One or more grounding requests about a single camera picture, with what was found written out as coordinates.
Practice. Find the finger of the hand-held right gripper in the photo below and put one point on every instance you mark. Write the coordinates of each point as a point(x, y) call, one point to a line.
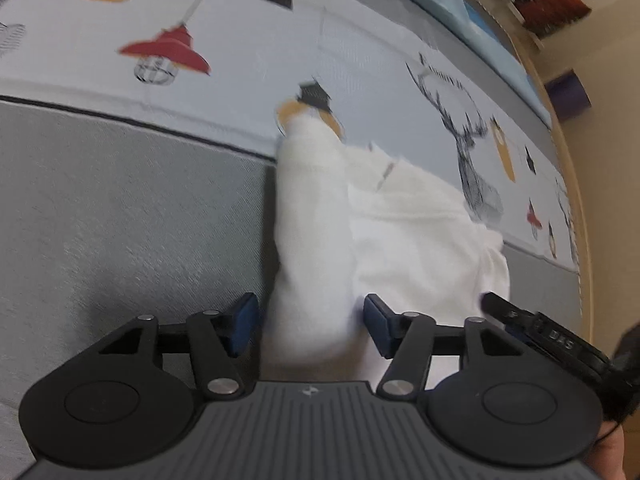
point(505, 310)

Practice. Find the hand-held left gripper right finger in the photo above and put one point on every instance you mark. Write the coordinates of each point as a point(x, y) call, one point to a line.
point(381, 325)

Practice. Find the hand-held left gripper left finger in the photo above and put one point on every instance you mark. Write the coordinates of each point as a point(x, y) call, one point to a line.
point(244, 325)

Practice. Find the white t-shirt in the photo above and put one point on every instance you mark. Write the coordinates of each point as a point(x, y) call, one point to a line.
point(400, 240)

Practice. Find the person's right hand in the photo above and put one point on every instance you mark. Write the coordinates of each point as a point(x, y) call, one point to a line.
point(611, 455)

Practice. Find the printed deer lamp bed sheet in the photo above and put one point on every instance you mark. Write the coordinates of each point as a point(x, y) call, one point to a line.
point(100, 210)

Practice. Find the purple box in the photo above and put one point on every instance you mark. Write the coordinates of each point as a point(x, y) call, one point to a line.
point(567, 96)

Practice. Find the dark red plush cushion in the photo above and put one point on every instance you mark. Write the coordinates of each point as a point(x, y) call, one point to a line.
point(555, 7)

